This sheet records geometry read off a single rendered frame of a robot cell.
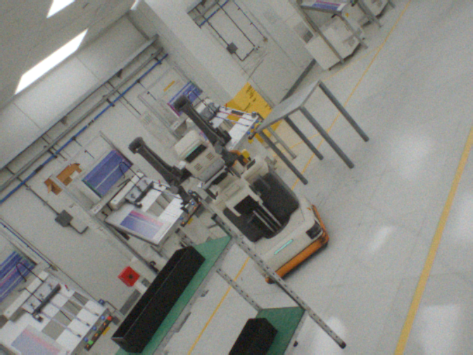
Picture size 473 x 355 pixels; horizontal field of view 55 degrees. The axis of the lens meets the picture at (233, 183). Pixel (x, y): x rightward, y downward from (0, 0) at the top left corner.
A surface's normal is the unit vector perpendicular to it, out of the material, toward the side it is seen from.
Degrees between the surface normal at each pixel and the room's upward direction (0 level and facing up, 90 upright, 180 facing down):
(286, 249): 90
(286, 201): 90
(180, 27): 90
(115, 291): 90
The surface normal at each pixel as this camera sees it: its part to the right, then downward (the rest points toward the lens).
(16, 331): -0.06, -0.67
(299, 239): 0.00, 0.33
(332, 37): -0.50, 0.66
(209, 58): 0.55, -0.25
